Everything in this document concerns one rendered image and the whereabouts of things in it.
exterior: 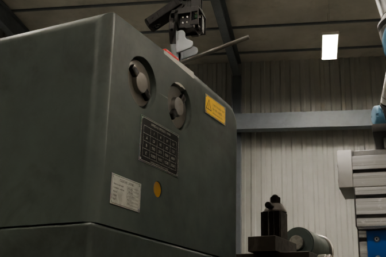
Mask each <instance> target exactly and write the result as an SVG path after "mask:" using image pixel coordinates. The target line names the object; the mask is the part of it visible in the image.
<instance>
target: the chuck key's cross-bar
mask: <svg viewBox="0 0 386 257"><path fill-rule="evenodd" d="M249 39H250V38H249V35H246V36H244V37H241V38H238V39H236V40H233V41H230V42H228V43H225V44H222V45H220V46H217V47H215V48H212V49H209V50H207V51H204V52H201V53H199V54H196V55H194V56H190V57H188V58H186V59H183V60H180V61H179V62H181V63H182V64H185V63H188V62H191V61H193V60H196V59H198V58H201V57H204V56H206V55H209V54H211V53H214V52H217V51H220V50H222V49H225V48H228V47H231V46H233V45H236V44H238V43H241V42H243V41H246V40H249Z"/></svg>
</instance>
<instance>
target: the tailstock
mask: <svg viewBox="0 0 386 257"><path fill-rule="evenodd" d="M287 233H288V241H291V242H293V243H295V244H296V252H300V251H310V252H312V253H315V254H317V255H324V254H326V255H327V254H330V255H331V256H332V257H333V255H334V248H333V245H332V243H331V241H330V240H329V239H328V238H327V237H325V236H322V235H317V234H316V233H314V232H311V231H309V230H307V229H305V228H302V227H295V228H292V229H290V230H289V231H288V232H287Z"/></svg>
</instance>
